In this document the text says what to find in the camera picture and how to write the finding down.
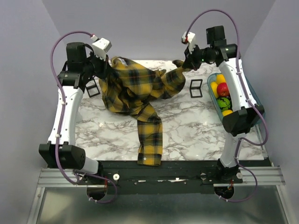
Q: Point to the green striped melon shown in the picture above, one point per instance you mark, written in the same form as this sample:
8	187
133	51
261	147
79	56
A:
224	103

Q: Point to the black display frame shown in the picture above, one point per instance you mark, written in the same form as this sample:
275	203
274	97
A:
92	88
195	86

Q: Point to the yellow lemon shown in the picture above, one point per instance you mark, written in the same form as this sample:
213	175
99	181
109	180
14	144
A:
227	112

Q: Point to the red apple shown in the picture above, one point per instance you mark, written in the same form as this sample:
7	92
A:
222	90

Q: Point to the right black display frame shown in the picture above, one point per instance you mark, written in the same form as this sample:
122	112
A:
195	86

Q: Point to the orange fruit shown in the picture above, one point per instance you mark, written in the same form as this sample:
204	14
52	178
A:
220	79

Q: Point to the yellow mango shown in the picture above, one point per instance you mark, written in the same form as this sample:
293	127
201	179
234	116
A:
214	86

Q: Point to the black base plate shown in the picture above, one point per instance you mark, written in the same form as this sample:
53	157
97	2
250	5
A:
179	177

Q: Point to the yellow plaid flannel shirt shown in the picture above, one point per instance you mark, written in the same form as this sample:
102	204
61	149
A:
129	89

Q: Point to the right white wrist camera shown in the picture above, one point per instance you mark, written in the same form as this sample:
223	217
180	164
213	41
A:
189	39

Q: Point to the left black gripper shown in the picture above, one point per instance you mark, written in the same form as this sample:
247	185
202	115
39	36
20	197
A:
106	68

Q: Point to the aluminium rail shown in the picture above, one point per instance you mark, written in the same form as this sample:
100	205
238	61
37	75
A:
58	176

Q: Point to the left black display frame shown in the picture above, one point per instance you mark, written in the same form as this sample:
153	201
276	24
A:
92	88

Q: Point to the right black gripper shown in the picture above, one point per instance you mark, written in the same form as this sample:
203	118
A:
189	62

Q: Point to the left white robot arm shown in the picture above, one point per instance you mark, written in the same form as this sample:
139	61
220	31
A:
84	62

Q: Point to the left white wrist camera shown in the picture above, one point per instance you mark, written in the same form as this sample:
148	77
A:
100	46

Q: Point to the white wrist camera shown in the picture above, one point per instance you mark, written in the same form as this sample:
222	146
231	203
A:
189	39
100	46

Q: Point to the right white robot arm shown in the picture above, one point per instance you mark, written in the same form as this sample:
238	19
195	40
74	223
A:
246	110

